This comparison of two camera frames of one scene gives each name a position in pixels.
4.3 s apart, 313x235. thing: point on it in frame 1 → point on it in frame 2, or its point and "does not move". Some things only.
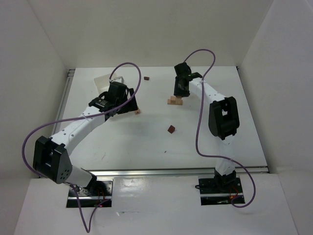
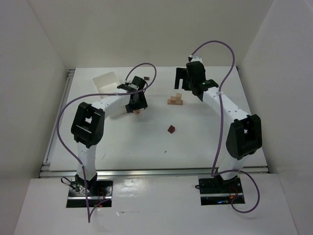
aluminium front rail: x=154 y=172 does not move
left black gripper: x=132 y=102 → x=136 y=105
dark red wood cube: x=171 y=129 does not move
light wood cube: x=173 y=99 does not move
